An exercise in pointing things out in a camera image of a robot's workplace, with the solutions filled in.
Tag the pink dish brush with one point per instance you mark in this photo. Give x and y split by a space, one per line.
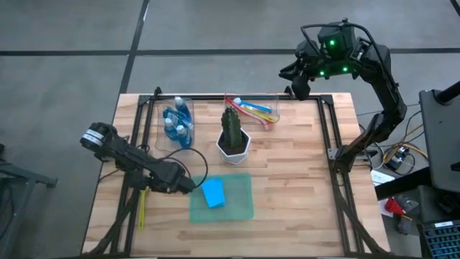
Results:
248 114

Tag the black side desk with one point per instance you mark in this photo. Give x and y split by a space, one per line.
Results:
402 187

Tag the dark grey flat panel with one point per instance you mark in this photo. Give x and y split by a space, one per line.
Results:
442 144

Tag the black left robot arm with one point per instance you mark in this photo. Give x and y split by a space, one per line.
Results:
122 154

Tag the clear plastic bin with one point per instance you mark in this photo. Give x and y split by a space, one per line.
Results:
253 126
167 102

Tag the white hexagonal plant pot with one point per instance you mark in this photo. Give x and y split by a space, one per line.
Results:
233 156

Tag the grey fabric item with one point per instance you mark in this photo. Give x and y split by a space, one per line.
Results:
409 208

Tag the black power supply box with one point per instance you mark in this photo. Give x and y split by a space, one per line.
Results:
397 158

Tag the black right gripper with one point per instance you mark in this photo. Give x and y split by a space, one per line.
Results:
308 59

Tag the black pole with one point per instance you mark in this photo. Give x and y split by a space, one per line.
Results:
449 93

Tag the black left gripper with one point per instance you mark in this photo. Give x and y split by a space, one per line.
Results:
167 178

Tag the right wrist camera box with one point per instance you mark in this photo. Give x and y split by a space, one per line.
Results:
301 88

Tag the green cactus plant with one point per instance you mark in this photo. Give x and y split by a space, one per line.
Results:
231 126

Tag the blue toothbrush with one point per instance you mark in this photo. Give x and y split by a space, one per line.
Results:
258 106

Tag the blue dish soap bottle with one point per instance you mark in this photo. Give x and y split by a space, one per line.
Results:
176 118
184 138
171 131
182 107

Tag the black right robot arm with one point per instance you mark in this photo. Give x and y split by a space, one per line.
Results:
386 82

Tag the black aluminium table frame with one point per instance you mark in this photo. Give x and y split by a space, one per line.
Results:
206 97

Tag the white paper sheet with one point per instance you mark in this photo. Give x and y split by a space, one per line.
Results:
382 177

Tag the backlit keyboard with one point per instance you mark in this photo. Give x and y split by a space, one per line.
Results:
443 242

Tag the yellow-green dish brush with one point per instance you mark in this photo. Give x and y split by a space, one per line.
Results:
267 117
142 212

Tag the red fabric item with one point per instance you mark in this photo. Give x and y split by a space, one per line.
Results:
393 206

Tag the silver metal bracket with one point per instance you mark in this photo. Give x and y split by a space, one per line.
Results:
333 154

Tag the translucent green tray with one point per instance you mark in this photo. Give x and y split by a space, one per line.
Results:
237 208

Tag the black stand legs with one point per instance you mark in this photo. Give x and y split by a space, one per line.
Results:
32 177

